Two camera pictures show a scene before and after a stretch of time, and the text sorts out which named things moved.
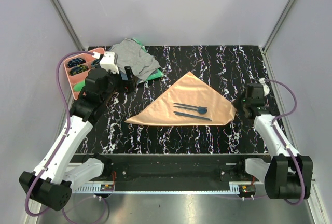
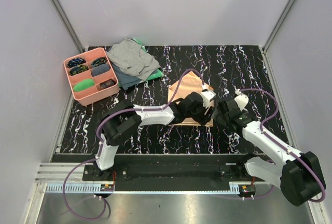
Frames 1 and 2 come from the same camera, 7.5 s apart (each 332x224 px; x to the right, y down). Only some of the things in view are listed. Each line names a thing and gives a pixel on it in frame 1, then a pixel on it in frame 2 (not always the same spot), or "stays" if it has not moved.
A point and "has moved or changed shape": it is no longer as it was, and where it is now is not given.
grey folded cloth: (129, 54) stays
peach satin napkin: (188, 89) has moved or changed shape
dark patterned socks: (74, 64) stays
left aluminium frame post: (56, 3) stays
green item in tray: (79, 85) stays
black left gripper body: (116, 85) to (198, 115)
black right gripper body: (243, 102) to (222, 119)
